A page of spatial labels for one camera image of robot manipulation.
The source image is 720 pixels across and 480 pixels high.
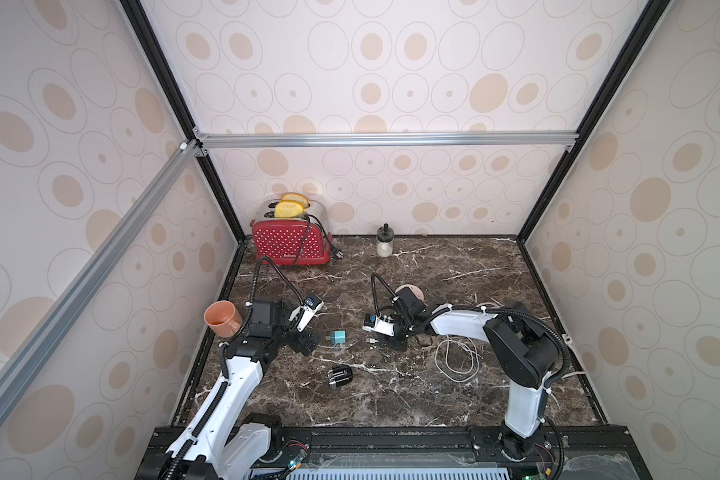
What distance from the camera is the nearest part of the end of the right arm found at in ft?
2.33

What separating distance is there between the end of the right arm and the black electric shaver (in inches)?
5.8

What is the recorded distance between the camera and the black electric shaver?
830 mm
